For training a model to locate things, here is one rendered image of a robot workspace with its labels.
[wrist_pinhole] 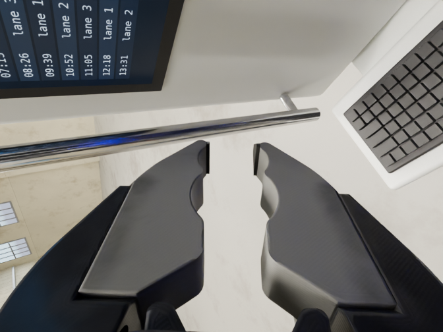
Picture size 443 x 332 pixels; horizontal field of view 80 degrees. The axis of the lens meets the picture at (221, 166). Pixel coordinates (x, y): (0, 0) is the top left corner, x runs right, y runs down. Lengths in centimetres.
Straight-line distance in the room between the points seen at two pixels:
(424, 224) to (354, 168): 39
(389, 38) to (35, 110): 52
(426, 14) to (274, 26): 25
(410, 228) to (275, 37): 127
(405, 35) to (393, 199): 106
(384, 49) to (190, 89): 34
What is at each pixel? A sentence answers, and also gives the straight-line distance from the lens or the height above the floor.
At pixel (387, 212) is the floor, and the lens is 154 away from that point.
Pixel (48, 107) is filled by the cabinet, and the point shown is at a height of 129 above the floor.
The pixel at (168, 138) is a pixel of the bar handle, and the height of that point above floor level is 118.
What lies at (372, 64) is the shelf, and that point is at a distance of 57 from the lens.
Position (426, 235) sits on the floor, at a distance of 151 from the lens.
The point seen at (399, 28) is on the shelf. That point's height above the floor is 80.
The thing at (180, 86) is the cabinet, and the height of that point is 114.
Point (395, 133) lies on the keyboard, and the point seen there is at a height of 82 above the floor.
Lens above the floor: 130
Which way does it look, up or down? 31 degrees down
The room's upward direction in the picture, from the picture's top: 103 degrees counter-clockwise
